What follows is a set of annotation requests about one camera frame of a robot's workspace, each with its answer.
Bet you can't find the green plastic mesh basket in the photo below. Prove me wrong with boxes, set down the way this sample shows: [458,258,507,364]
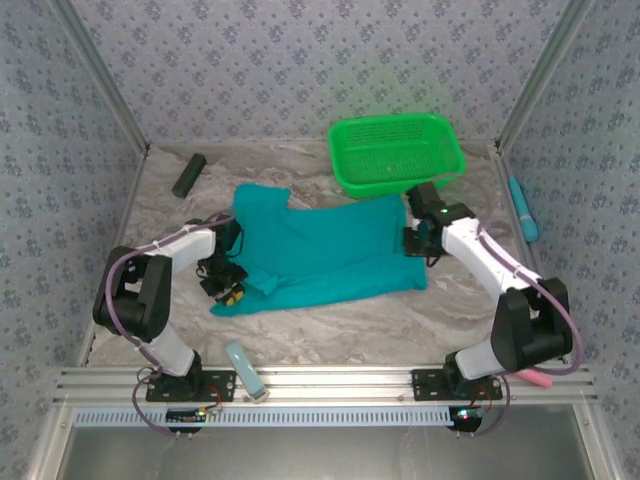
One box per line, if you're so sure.
[327,112,468,200]

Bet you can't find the blue cylindrical tube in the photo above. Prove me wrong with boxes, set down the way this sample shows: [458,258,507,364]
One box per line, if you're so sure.
[508,175,540,245]

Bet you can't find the teal t-shirt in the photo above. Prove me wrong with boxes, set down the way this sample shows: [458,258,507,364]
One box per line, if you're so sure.
[208,183,429,319]

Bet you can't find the light blue flat brush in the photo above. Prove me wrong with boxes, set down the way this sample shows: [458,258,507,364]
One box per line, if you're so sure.
[223,340,271,404]

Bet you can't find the black rectangular block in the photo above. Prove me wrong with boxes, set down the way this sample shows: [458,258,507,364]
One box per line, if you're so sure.
[171,153,208,199]

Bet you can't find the pink cylindrical tube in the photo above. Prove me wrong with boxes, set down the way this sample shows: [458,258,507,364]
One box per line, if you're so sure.
[514,369,554,390]

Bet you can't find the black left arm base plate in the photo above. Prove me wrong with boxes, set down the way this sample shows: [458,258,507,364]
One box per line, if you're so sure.
[145,368,237,404]

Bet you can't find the aluminium table side rail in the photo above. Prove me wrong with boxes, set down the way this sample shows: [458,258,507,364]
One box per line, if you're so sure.
[492,142,571,365]
[74,147,151,369]

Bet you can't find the long aluminium mounting rail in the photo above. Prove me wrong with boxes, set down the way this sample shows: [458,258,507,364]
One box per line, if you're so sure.
[52,364,599,406]

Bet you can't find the white slotted cable duct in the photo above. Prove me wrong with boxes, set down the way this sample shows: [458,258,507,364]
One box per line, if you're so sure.
[72,405,459,429]

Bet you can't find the aluminium corner post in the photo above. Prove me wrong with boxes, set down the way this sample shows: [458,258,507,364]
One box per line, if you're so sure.
[494,0,600,154]
[49,0,152,155]

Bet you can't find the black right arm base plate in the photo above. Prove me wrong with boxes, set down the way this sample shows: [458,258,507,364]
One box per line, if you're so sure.
[410,368,504,403]

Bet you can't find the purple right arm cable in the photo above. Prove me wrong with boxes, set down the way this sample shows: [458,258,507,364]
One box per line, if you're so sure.
[432,172,586,437]

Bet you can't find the aluminium frame leg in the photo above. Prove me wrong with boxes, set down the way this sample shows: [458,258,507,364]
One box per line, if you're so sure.
[24,403,76,480]
[573,403,624,480]

